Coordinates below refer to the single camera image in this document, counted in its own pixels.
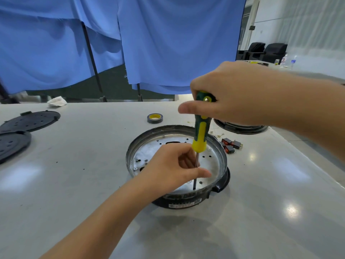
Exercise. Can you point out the person's right hand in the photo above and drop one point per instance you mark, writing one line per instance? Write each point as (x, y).
(240, 94)

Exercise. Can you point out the person's left hand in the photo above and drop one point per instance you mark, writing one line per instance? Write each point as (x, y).
(164, 169)

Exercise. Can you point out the person's right thumb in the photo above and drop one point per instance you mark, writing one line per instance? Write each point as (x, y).
(192, 107)

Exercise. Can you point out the person's left thumb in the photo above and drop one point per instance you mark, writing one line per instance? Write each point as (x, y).
(194, 174)

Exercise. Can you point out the green yellow screwdriver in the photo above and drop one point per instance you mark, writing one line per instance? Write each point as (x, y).
(200, 132)

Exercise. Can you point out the person's left forearm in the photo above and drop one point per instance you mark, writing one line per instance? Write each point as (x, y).
(102, 221)

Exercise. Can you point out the person's right forearm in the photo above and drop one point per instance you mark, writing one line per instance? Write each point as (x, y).
(312, 105)

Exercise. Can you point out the black cooker base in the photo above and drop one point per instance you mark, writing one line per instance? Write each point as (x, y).
(180, 203)

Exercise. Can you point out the black yellow tape roll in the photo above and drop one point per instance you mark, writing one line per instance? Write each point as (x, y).
(155, 118)

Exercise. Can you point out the silver metal cooker pan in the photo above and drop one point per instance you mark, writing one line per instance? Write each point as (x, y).
(147, 148)

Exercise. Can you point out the black stand pole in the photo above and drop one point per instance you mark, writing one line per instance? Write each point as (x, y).
(93, 64)
(139, 93)

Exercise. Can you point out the blue hanging cloth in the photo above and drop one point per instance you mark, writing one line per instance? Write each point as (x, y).
(178, 43)
(48, 43)

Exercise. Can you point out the black armchair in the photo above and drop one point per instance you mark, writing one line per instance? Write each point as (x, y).
(275, 52)
(254, 49)

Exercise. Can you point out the clear plastic bottle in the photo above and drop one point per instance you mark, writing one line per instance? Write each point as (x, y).
(293, 62)
(283, 61)

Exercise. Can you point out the crumpled white cloth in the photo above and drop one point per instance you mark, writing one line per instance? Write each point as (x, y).
(57, 101)

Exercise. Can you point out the black round perforated plate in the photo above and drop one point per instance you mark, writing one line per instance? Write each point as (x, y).
(12, 145)
(29, 121)

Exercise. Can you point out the red black switch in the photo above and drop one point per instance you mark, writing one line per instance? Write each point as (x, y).
(230, 149)
(227, 141)
(236, 144)

